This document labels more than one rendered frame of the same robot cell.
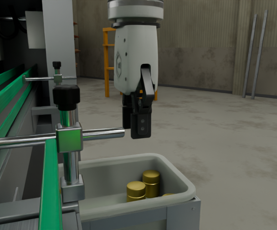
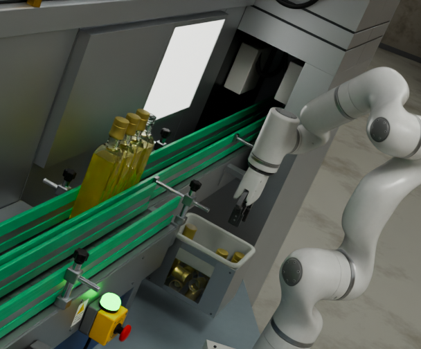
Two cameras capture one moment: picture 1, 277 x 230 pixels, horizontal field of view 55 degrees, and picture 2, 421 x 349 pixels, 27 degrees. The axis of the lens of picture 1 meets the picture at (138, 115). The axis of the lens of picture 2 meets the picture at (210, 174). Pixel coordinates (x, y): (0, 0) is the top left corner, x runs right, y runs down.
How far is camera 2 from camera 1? 1.97 m
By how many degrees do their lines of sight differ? 31
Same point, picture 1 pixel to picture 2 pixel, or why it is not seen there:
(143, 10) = (258, 165)
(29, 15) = (292, 68)
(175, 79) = not seen: outside the picture
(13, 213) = not seen: hidden behind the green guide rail
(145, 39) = (252, 179)
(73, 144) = (187, 203)
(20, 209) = not seen: hidden behind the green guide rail
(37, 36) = (288, 91)
